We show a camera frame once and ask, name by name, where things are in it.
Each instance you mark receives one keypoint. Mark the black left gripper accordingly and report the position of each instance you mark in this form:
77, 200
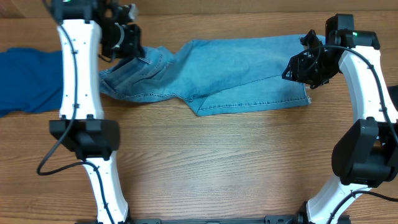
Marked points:
131, 42

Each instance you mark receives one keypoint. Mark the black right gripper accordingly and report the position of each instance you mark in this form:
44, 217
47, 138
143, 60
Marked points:
302, 66

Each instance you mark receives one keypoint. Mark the light blue denim jeans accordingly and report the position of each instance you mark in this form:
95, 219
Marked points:
212, 76

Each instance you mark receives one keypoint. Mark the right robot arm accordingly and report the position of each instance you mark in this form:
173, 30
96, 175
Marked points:
366, 156

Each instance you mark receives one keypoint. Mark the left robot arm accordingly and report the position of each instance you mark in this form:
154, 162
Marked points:
91, 31

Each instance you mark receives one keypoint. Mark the dark navy garment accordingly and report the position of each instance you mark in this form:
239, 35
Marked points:
393, 93

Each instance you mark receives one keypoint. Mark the dark blue t-shirt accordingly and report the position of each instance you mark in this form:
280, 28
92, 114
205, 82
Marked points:
31, 81

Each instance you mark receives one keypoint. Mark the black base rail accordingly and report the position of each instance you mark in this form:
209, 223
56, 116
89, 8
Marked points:
211, 221

